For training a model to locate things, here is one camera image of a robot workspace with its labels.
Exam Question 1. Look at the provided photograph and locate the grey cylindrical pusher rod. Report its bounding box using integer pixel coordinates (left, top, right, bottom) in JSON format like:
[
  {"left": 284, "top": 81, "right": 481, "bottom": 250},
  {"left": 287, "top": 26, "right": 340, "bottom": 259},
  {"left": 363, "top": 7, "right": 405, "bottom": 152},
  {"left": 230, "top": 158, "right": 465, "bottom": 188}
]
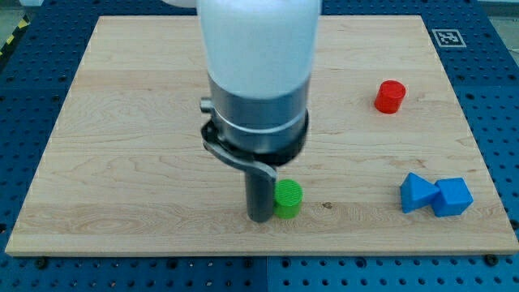
[{"left": 245, "top": 168, "right": 277, "bottom": 223}]

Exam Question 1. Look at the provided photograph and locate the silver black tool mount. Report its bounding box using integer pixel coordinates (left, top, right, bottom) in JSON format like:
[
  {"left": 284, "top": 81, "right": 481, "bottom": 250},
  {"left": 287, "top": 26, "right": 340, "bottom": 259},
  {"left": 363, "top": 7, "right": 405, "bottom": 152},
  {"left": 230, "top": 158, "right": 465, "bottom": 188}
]
[{"left": 200, "top": 78, "right": 310, "bottom": 181}]

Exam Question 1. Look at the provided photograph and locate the green cylinder block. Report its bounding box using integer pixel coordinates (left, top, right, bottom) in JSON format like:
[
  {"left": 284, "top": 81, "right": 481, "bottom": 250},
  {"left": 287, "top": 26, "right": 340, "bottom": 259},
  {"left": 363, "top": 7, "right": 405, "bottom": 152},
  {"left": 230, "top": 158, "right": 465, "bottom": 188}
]
[{"left": 274, "top": 179, "right": 303, "bottom": 219}]

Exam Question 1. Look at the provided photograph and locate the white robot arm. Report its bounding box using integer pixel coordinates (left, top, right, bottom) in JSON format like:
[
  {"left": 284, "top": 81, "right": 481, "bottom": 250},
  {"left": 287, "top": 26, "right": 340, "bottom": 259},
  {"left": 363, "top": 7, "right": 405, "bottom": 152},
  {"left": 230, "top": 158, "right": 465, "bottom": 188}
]
[{"left": 164, "top": 0, "right": 322, "bottom": 222}]

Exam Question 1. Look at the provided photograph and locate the wooden board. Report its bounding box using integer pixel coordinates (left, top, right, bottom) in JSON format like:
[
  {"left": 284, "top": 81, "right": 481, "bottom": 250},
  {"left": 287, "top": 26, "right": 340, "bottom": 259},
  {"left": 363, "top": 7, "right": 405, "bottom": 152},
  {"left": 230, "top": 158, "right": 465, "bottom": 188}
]
[{"left": 5, "top": 15, "right": 518, "bottom": 257}]

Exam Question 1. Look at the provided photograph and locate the red cylinder block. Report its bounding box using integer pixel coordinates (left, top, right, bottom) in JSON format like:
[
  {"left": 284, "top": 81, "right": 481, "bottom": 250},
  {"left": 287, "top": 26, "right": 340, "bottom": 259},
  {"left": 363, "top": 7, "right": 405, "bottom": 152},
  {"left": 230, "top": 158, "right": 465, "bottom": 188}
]
[{"left": 374, "top": 79, "right": 407, "bottom": 114}]

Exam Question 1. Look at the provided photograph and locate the blue triangular block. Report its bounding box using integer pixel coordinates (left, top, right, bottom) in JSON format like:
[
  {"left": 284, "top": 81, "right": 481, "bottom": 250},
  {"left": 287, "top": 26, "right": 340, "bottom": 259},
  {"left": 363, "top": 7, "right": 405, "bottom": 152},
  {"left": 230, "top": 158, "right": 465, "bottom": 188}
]
[{"left": 400, "top": 173, "right": 440, "bottom": 213}]

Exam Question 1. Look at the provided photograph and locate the blue cube block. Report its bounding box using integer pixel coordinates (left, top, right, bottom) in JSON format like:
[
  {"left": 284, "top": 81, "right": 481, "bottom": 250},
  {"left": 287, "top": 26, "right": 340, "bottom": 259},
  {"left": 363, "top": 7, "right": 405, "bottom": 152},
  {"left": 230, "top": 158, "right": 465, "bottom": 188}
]
[{"left": 431, "top": 178, "right": 474, "bottom": 217}]

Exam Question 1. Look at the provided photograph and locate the fiducial marker tag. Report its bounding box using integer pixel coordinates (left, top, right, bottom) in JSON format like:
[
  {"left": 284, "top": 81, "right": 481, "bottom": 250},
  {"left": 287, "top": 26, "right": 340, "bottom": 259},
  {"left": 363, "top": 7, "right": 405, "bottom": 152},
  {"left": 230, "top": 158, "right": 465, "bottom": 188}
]
[{"left": 432, "top": 28, "right": 466, "bottom": 48}]

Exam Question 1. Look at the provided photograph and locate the yellow black hazard tape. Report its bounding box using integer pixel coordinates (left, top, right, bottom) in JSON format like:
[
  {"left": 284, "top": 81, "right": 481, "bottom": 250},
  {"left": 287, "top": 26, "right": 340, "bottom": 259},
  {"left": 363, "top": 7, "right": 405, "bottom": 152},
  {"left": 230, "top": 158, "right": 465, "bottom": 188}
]
[{"left": 1, "top": 14, "right": 31, "bottom": 61}]

